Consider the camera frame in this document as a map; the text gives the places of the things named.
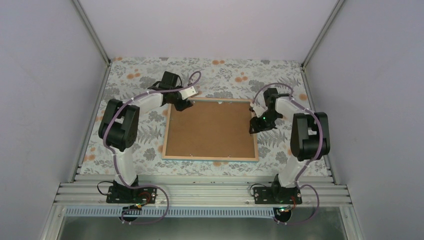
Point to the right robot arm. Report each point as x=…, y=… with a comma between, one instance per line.
x=309, y=138

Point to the floral table mat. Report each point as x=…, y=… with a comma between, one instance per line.
x=221, y=78

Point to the aluminium mounting rail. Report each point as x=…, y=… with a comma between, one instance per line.
x=197, y=191

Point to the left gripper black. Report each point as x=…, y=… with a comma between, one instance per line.
x=181, y=107

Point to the wooden picture frame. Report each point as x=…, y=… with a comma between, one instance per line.
x=210, y=159

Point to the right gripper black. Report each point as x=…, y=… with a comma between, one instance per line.
x=258, y=127

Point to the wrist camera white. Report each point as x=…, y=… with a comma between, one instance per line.
x=188, y=92
x=256, y=109

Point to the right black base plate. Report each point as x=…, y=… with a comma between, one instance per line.
x=264, y=195

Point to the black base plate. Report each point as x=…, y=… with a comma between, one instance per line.
x=264, y=195
x=122, y=195

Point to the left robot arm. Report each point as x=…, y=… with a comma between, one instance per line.
x=120, y=123

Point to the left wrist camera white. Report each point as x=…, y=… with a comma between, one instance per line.
x=188, y=92

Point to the brown backing board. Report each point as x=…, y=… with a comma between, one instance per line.
x=210, y=129

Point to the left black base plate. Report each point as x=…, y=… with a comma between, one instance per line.
x=122, y=195

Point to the slotted cable duct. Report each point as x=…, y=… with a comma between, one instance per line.
x=172, y=212

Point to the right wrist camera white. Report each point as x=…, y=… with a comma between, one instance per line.
x=256, y=109

